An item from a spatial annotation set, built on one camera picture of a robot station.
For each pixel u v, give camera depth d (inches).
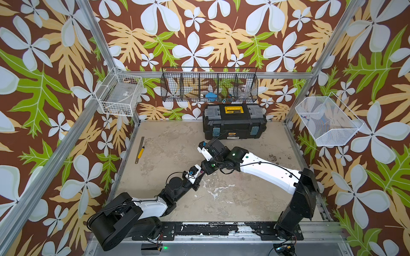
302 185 16.8
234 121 38.7
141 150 40.8
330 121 32.2
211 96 37.7
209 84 38.8
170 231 29.2
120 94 34.0
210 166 26.7
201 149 28.4
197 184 28.4
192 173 26.6
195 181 28.3
